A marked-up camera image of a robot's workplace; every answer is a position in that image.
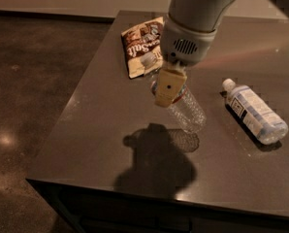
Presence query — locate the white labelled lying water bottle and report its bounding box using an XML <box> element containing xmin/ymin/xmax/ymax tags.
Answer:
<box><xmin>222</xmin><ymin>79</ymin><xmax>289</xmax><ymax>145</ymax></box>

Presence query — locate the clear plastic water bottle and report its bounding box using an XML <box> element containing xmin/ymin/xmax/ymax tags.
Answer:
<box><xmin>140</xmin><ymin>52</ymin><xmax>207</xmax><ymax>134</ymax></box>

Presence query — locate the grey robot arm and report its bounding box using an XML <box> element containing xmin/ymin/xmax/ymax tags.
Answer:
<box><xmin>155</xmin><ymin>0</ymin><xmax>235</xmax><ymax>108</ymax></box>

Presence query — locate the brown sea salt chip bag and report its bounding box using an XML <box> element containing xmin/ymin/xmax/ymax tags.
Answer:
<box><xmin>121</xmin><ymin>17</ymin><xmax>164</xmax><ymax>79</ymax></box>

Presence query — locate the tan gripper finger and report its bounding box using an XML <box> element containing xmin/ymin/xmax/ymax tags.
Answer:
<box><xmin>155</xmin><ymin>66</ymin><xmax>187</xmax><ymax>108</ymax></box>

